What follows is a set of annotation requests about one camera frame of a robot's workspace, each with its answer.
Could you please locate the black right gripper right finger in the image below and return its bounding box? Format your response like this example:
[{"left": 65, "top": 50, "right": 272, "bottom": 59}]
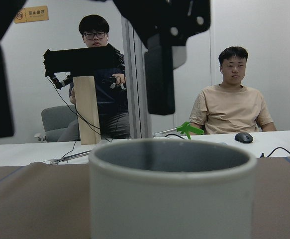
[{"left": 114, "top": 0, "right": 210, "bottom": 116}]

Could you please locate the white ceramic mug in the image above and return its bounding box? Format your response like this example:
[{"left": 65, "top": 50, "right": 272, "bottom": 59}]
[{"left": 89, "top": 139, "right": 257, "bottom": 239}]

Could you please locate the black teleoperation device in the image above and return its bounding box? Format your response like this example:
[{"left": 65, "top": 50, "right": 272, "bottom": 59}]
[{"left": 43, "top": 44, "right": 125, "bottom": 89}]

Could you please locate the person in dark shirt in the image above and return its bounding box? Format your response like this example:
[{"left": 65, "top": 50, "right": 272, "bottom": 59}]
[{"left": 57, "top": 14, "right": 132, "bottom": 142}]

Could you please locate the person in beige shirt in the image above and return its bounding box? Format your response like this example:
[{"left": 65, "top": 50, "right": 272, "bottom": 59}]
[{"left": 189, "top": 46, "right": 277, "bottom": 134}]

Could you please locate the wooden block stand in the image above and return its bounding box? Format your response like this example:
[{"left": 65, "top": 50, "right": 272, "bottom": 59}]
[{"left": 74, "top": 76, "right": 101, "bottom": 145}]

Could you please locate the grey office chair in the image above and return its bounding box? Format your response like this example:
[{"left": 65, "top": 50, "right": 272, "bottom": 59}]
[{"left": 34, "top": 105, "right": 77, "bottom": 142}]

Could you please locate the black computer mouse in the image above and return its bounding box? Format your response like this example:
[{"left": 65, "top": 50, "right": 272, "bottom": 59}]
[{"left": 234, "top": 132, "right": 254, "bottom": 144}]

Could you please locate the aluminium frame post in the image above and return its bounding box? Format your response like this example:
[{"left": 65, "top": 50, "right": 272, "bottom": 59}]
[{"left": 121, "top": 17, "right": 152, "bottom": 138}]

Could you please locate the orange wall sign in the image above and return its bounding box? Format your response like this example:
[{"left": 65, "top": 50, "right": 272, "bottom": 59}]
[{"left": 14, "top": 5, "right": 49, "bottom": 23}]

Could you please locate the green handled reacher grabber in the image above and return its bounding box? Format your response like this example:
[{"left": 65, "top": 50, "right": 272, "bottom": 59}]
[{"left": 49, "top": 121, "right": 205, "bottom": 165}]

